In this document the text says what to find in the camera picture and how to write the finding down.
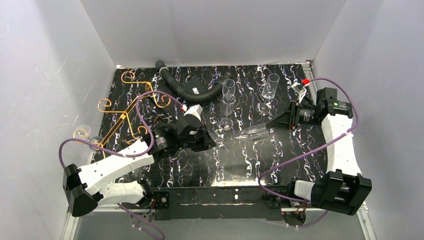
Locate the tall clear flute front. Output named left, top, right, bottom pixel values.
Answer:
left=219, top=93, right=236, bottom=131

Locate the tall clear flute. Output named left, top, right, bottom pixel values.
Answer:
left=219, top=93, right=236, bottom=131
left=222, top=78, right=236, bottom=96

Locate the clear tumbler glass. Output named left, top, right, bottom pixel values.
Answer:
left=256, top=73, right=280, bottom=116

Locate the clear stemmed wine glass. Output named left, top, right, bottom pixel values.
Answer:
left=72, top=124, right=103, bottom=146

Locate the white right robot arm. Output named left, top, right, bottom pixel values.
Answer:
left=266, top=98, right=372, bottom=216

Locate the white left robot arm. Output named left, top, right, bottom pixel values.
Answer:
left=62, top=119, right=217, bottom=217

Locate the black marble rack base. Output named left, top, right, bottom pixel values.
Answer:
left=103, top=95, right=173, bottom=145

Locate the black box with label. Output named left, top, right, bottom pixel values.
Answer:
left=181, top=77, right=206, bottom=95

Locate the tall clear flute rear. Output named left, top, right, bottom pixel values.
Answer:
left=222, top=78, right=236, bottom=96

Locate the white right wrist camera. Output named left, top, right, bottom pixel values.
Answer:
left=290, top=78, right=310, bottom=103

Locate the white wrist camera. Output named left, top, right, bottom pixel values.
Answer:
left=290, top=78, right=310, bottom=103
left=183, top=104, right=203, bottom=128

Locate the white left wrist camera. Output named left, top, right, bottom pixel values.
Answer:
left=183, top=104, right=203, bottom=128

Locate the black corrugated hose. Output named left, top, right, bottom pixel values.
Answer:
left=154, top=60, right=233, bottom=104

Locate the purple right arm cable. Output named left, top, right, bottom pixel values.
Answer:
left=257, top=78, right=360, bottom=229

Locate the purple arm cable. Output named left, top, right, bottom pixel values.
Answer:
left=58, top=90, right=186, bottom=240
left=257, top=78, right=360, bottom=229

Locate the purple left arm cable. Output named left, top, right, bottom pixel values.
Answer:
left=58, top=90, right=186, bottom=240

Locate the black front mounting rail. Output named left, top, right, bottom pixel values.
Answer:
left=153, top=186, right=296, bottom=221

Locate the gold wire glass rack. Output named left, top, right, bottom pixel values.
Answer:
left=68, top=68, right=177, bottom=160

